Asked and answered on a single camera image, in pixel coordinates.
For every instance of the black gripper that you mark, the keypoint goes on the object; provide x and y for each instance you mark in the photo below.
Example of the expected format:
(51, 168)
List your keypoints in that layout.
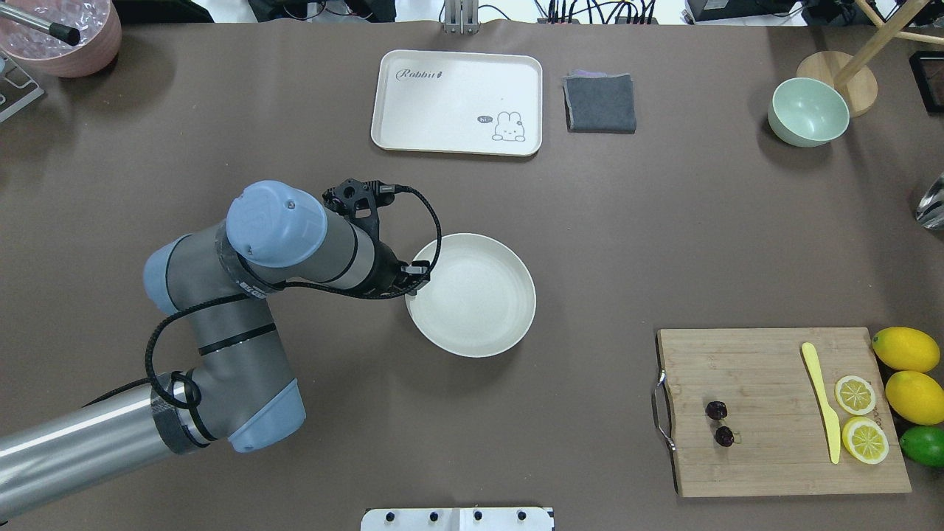
(385, 270)

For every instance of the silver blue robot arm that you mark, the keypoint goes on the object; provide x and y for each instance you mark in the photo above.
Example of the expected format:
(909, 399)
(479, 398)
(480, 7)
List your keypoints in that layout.
(215, 367)

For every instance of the cream rabbit tray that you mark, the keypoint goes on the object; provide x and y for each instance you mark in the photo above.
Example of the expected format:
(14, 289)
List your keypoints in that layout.
(458, 102)

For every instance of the round cream plate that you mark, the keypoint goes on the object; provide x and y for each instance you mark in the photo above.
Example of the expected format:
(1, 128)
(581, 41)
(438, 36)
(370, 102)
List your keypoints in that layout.
(480, 300)

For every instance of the grey folded cloth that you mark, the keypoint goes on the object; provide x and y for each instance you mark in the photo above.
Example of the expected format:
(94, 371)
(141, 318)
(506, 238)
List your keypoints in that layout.
(599, 102)

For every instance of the metal scoop black tip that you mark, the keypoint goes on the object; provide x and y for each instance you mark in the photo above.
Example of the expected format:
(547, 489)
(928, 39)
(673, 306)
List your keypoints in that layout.
(69, 35)

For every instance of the bamboo cutting board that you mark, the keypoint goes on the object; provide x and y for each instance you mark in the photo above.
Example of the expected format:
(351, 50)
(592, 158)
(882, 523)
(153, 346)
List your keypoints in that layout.
(760, 374)

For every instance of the mint green bowl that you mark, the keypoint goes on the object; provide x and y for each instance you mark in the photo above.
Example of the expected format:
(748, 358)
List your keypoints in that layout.
(807, 113)

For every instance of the yellow plastic knife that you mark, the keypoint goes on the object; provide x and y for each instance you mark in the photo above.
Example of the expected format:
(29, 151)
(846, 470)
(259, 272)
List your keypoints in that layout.
(830, 418)

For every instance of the lemon slice outer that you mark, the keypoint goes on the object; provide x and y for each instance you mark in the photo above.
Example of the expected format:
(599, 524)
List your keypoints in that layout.
(855, 395)

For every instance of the lemon slice near lime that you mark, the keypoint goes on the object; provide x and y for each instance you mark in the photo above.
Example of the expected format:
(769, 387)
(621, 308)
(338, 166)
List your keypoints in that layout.
(865, 440)

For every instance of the wooden mug tree stand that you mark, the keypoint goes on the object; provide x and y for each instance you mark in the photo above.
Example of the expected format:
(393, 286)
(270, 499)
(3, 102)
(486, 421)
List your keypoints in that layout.
(849, 75)

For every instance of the yellow lemon outer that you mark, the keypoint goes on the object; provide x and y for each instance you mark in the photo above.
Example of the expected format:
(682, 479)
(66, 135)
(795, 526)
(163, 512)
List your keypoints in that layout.
(902, 348)

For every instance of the yellow lemon near lime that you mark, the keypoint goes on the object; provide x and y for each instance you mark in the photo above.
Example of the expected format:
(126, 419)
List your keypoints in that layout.
(916, 397)

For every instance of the metal ice scoop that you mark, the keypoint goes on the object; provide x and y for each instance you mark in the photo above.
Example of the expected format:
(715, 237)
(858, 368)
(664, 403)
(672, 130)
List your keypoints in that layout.
(929, 210)

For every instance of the green lime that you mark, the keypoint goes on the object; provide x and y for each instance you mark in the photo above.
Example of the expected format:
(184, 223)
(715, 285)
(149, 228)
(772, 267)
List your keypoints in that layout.
(924, 445)

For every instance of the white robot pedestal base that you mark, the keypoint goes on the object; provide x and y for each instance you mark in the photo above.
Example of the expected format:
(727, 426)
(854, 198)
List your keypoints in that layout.
(459, 518)

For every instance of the aluminium frame post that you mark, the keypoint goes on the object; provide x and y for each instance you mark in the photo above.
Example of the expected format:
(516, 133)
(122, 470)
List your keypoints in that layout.
(460, 17)

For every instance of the white wire cup rack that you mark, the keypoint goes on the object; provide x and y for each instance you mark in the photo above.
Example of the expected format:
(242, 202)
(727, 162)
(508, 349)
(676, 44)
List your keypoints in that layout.
(18, 89)

